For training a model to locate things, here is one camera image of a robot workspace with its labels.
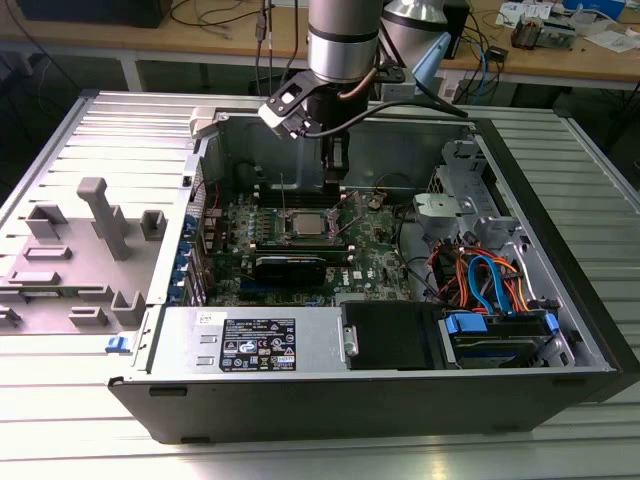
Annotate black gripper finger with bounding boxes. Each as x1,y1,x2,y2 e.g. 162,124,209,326
322,132,350,197

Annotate metal socket cover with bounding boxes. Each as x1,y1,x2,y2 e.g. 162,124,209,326
327,189,365,236

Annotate silver CPU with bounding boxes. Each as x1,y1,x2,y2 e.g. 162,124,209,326
292,212,325,238

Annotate black RAM slot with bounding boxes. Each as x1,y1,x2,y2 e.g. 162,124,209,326
253,184,347,195
253,194,347,207

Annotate CPU socket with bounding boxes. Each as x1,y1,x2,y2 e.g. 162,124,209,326
280,207,341,245

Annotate green motherboard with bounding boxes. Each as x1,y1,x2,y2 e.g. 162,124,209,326
202,187,416,307

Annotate black graphics card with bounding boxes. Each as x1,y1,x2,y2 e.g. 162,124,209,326
253,253,327,289

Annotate small metal heatsink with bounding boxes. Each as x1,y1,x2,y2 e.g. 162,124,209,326
510,14,544,50

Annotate hard disk in blue carrier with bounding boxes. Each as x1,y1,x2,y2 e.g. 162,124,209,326
438,309,561,371

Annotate wooden workbench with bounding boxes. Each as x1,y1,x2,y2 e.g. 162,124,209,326
0,0,640,94

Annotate silver power supply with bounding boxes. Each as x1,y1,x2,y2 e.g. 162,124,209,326
148,304,349,375

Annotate black and silver PC case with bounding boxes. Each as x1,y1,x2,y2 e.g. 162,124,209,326
107,102,640,446

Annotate green circuit board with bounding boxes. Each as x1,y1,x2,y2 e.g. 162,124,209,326
542,18,576,51

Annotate black monitor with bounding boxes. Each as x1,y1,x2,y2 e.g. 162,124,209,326
17,0,166,29

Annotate grey parts rack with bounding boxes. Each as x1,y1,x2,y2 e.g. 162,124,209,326
0,176,169,336

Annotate white paper sheets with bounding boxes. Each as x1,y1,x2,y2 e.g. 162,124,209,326
583,28,640,54

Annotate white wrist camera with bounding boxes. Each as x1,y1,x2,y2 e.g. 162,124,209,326
257,82,314,140

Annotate black camera cable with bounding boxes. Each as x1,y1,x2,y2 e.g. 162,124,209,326
299,99,470,139

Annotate grey metal bracket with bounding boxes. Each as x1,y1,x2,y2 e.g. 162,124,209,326
413,192,471,236

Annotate blue flat wire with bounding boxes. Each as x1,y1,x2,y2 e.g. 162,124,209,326
467,254,511,316

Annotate orange wire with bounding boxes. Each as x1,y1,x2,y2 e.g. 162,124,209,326
429,239,532,315

